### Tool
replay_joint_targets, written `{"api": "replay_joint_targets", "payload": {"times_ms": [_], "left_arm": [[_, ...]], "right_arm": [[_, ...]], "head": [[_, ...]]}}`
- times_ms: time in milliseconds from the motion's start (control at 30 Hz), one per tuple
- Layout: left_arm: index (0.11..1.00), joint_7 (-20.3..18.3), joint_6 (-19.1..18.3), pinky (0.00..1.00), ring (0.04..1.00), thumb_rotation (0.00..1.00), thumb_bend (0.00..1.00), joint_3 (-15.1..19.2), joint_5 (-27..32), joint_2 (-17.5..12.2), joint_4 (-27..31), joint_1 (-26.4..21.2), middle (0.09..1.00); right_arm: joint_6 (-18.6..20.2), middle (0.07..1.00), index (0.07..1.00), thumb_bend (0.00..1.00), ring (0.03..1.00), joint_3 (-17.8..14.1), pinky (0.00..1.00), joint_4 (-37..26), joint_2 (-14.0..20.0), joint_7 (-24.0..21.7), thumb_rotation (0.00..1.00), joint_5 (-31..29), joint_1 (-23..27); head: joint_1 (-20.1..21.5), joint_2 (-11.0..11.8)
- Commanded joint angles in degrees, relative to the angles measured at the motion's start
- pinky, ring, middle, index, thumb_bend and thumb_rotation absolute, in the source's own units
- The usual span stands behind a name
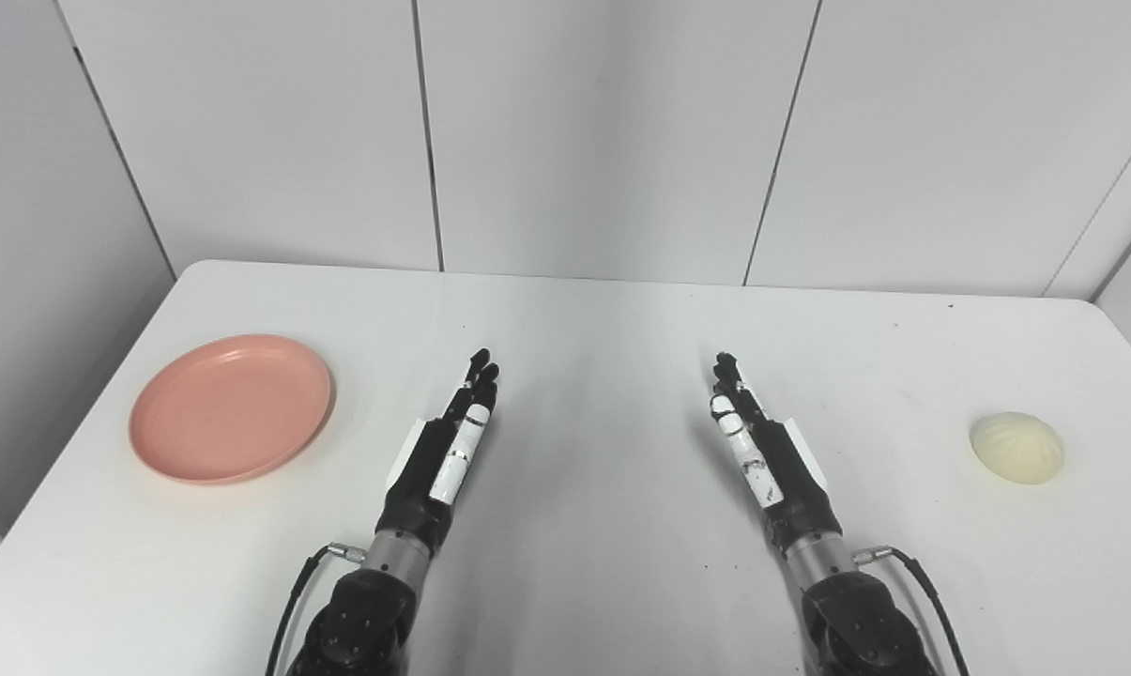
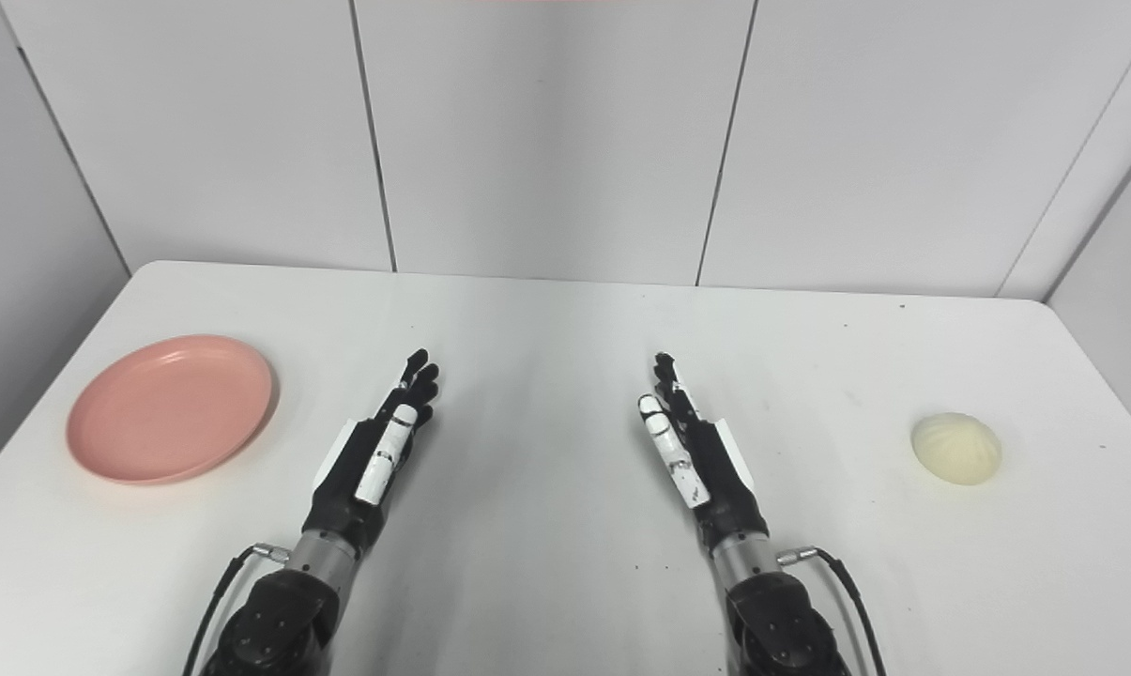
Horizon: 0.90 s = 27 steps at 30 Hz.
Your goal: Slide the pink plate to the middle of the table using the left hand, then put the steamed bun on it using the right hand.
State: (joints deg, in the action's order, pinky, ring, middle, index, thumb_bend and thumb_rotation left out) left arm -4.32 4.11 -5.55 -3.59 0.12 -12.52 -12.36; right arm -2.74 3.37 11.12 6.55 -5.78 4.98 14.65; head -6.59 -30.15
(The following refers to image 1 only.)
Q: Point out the white steamed bun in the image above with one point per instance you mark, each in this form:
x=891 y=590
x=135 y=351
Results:
x=1017 y=448

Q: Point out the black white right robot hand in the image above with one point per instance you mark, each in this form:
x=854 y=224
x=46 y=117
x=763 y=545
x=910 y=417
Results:
x=781 y=469

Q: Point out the pink round plate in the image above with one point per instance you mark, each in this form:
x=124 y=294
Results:
x=232 y=408

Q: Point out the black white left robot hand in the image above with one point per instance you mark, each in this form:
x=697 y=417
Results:
x=434 y=469

